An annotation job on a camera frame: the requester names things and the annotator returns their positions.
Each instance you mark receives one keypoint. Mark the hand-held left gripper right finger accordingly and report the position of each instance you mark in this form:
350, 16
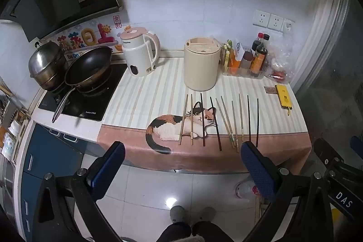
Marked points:
256, 168

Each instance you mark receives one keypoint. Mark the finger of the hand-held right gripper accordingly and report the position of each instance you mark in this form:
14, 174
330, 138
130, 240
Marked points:
326, 151
358, 142

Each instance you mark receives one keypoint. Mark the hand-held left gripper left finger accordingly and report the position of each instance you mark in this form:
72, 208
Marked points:
112, 165

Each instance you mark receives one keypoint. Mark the dark brown chopstick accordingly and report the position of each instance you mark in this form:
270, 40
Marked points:
257, 123
249, 117
202, 117
215, 123

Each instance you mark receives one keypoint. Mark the cream ribbed utensil holder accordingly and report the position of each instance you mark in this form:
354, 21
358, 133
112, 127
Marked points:
201, 69

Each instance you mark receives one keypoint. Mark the clear plastic bottle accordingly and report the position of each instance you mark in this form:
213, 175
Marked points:
246, 191

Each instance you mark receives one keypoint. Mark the blue kitchen cabinet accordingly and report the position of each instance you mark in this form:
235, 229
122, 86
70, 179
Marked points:
51, 151

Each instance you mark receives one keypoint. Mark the grey slipper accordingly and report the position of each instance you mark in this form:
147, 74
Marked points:
206, 213
177, 213

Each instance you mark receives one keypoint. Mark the black cooktop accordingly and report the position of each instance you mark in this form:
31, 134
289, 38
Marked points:
110, 89

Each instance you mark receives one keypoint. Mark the person's right leg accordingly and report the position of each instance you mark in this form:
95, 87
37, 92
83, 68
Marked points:
212, 232

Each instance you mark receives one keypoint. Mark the person's leg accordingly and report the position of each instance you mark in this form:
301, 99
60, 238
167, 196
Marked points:
212, 232
174, 232

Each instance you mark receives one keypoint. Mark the small brown card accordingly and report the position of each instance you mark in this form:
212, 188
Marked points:
270, 89

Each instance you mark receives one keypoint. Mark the striped cat print mat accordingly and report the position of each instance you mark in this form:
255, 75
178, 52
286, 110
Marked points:
158, 94

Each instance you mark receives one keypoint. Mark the red food in bag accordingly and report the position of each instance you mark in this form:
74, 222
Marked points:
278, 75

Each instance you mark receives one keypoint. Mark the person's left leg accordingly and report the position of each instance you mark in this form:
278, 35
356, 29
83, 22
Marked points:
174, 232

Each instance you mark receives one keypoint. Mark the clear condiment tray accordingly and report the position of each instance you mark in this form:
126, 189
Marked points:
244, 74

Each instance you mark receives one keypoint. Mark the black wok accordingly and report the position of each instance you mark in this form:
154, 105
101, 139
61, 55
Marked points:
88, 66

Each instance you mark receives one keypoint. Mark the clear plastic bag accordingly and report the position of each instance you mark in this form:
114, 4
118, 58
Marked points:
280, 57

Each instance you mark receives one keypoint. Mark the white patterned cup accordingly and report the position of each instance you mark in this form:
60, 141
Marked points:
8, 145

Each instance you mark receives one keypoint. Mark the kitchen rack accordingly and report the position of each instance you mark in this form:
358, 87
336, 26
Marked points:
17, 117

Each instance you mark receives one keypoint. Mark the orange label sauce bottle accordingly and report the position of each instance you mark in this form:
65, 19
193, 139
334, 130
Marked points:
259, 60

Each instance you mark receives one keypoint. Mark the brown lid jar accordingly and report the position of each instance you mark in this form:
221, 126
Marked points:
247, 59

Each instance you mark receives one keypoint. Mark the orange white packet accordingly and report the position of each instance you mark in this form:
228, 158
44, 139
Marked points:
236, 60

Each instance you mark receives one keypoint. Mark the white pink electric kettle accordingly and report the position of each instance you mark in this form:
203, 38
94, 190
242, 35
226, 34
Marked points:
137, 55

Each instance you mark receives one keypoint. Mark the yellow seasoning box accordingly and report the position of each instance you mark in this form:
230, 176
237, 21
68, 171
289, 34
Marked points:
226, 57

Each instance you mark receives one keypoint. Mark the steel steamer pot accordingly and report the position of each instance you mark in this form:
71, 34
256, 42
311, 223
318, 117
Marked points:
46, 63

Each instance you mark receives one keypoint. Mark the red cap sauce bottle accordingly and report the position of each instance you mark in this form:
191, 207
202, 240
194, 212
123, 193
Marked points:
256, 42

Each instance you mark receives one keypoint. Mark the black cap sauce bottle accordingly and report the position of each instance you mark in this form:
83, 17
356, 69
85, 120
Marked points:
266, 39

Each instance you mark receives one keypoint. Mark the green cap tube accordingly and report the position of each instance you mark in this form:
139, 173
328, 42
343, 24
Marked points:
229, 44

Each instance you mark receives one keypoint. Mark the red seal sticker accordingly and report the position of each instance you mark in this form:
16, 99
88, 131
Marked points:
116, 21

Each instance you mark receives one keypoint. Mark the white door frame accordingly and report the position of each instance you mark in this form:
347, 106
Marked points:
320, 32

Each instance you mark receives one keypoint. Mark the colourful wall sticker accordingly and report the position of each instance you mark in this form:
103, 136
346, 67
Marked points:
90, 38

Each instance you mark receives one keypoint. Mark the white wall socket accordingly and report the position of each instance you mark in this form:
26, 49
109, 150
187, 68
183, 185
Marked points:
261, 18
288, 26
275, 22

